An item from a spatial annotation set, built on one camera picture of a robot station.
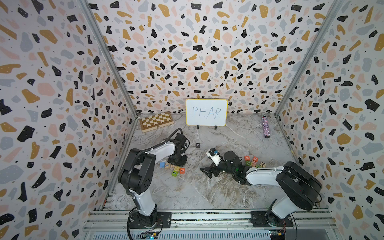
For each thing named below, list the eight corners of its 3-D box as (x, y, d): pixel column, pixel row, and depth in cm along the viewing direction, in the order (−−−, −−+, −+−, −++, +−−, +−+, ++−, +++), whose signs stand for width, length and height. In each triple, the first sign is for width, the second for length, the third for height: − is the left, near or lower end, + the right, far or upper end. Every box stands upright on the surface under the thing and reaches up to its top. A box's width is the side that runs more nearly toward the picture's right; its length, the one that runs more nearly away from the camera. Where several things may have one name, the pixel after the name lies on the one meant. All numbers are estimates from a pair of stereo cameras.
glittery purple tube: (263, 137, 110) (265, 134, 107) (261, 117, 124) (263, 114, 120) (267, 138, 110) (270, 135, 107) (265, 118, 123) (267, 114, 120)
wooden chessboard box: (142, 133, 112) (141, 130, 109) (140, 122, 119) (139, 118, 116) (173, 124, 118) (173, 120, 115) (169, 113, 125) (169, 110, 122)
